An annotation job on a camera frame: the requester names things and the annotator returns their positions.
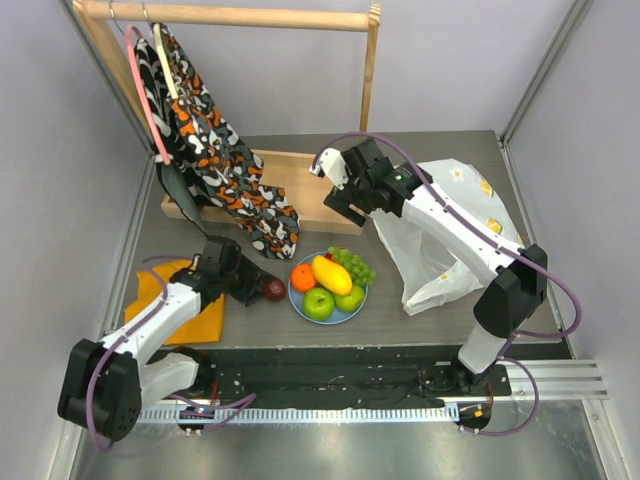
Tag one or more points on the dark red fake plum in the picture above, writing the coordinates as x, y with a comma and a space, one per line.
274, 290

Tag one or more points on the green fake grapes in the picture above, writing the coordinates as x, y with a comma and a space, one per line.
360, 273

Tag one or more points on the yellow fake mango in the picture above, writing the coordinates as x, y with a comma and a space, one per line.
331, 275

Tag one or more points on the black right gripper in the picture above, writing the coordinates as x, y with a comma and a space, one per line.
347, 205

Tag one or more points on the green fake pear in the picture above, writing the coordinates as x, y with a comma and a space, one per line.
352, 301

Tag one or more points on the orange folded cloth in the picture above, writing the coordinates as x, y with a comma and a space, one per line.
206, 327

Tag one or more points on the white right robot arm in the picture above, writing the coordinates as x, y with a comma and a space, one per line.
515, 280

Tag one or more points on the pink clothes hanger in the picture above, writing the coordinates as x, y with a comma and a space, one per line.
140, 89

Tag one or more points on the cream clothes hanger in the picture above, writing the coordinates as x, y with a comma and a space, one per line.
166, 69

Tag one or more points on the white plastic bag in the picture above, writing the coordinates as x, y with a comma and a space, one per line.
426, 253

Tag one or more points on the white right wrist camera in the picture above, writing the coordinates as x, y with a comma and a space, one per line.
330, 164

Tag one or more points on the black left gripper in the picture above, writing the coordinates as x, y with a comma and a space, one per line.
252, 277

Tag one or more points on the orange grey patterned garment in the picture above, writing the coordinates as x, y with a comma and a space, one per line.
229, 172

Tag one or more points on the wooden clothes rack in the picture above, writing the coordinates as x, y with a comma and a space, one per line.
287, 169

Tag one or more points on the green fake apple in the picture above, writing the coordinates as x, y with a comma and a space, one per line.
318, 304

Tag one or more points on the blue plastic plate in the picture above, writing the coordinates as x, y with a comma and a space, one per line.
337, 316

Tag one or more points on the fake orange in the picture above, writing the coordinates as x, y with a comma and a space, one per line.
302, 278

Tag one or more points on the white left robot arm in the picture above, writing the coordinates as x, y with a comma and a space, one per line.
109, 382

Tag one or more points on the black white zebra garment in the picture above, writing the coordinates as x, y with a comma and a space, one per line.
179, 179

